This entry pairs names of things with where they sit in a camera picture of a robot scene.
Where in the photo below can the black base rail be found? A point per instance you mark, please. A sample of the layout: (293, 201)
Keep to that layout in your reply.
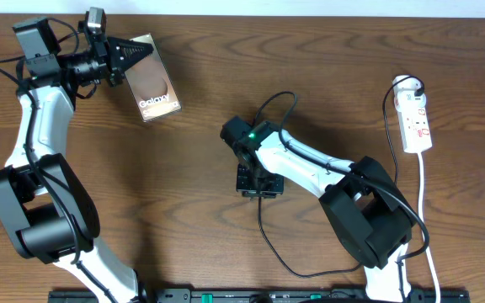
(255, 296)

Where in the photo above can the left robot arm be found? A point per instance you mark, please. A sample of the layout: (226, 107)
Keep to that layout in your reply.
(44, 208)

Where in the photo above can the white power strip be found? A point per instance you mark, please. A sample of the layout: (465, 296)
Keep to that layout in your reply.
(410, 104)

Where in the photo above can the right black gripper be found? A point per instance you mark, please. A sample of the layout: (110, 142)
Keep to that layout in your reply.
(275, 188)

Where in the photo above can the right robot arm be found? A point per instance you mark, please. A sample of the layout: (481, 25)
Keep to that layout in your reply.
(369, 215)

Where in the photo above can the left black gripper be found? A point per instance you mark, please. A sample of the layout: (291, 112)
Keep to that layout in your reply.
(109, 59)

